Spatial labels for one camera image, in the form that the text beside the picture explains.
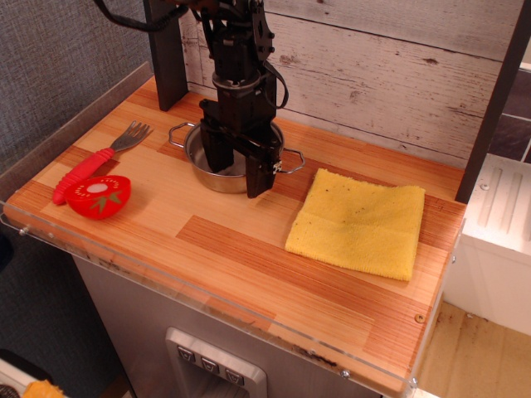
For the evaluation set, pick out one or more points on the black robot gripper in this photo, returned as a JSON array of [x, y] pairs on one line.
[[240, 121]]

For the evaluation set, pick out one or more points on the stainless steel pot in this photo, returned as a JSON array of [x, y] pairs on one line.
[[231, 180]]

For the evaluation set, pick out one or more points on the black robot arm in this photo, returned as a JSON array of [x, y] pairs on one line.
[[238, 39]]

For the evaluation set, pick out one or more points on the yellow towel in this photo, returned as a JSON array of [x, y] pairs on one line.
[[359, 225]]

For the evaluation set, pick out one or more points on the red toy tomato half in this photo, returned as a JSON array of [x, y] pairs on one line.
[[99, 197]]

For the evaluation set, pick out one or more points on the grey toy fridge cabinet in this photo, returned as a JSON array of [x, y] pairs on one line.
[[138, 319]]

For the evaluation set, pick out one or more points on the silver dispenser panel with buttons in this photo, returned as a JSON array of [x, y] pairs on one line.
[[211, 365]]

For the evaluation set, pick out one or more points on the white toy sink unit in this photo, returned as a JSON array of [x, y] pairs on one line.
[[489, 275]]

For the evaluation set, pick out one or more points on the clear acrylic edge guard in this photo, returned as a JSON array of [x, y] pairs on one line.
[[365, 328]]

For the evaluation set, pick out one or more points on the yellow object bottom left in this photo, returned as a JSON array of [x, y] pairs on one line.
[[42, 389]]

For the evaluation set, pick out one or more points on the dark left shelf post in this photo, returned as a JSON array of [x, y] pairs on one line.
[[168, 64]]

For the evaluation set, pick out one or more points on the dark shelf post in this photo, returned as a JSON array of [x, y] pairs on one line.
[[507, 74], [168, 64]]

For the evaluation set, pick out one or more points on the red handled metal fork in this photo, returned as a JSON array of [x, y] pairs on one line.
[[132, 136]]

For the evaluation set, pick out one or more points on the dark right shelf post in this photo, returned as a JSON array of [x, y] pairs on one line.
[[507, 74]]

